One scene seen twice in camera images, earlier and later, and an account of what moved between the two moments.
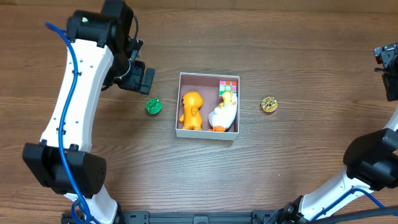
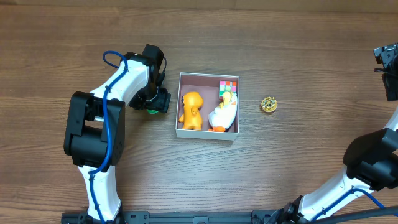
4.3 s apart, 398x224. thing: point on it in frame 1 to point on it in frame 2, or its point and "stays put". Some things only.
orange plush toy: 191,117 stays put
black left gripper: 143,81 to 158,103
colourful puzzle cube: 226,86 stays put
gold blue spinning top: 269,104 stays put
